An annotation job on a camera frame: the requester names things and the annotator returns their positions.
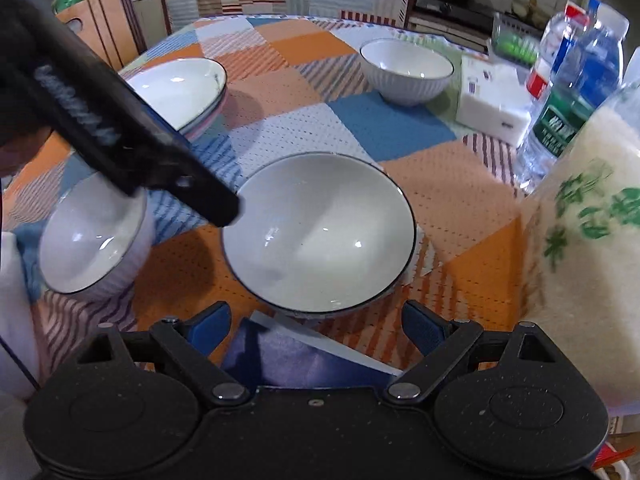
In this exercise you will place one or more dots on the blue label water bottle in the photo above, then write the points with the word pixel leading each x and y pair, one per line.
pixel 592 68

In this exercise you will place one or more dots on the wooden chair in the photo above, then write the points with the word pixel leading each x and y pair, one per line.
pixel 108 27

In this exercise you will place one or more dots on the white tissue pack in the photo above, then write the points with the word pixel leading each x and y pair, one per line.
pixel 492 100

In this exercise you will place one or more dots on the clear container green items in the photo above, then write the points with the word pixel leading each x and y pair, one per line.
pixel 514 41

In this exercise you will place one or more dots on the green label water bottle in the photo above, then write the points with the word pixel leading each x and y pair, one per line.
pixel 560 119

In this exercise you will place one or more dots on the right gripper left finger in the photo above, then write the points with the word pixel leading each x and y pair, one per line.
pixel 185 347

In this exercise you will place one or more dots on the rice bag green print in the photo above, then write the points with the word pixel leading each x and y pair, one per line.
pixel 581 266

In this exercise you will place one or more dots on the colourful checked tablecloth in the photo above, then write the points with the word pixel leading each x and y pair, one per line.
pixel 295 87

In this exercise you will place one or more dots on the red cap water bottle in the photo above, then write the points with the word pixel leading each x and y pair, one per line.
pixel 560 28

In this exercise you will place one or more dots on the white ribbed bowl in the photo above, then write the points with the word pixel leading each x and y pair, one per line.
pixel 320 235
pixel 96 240
pixel 404 73

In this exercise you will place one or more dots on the white oval plate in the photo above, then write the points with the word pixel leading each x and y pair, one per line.
pixel 187 92

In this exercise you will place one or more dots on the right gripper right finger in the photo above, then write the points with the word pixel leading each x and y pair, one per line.
pixel 443 344

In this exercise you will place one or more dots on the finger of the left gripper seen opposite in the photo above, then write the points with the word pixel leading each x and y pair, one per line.
pixel 210 194

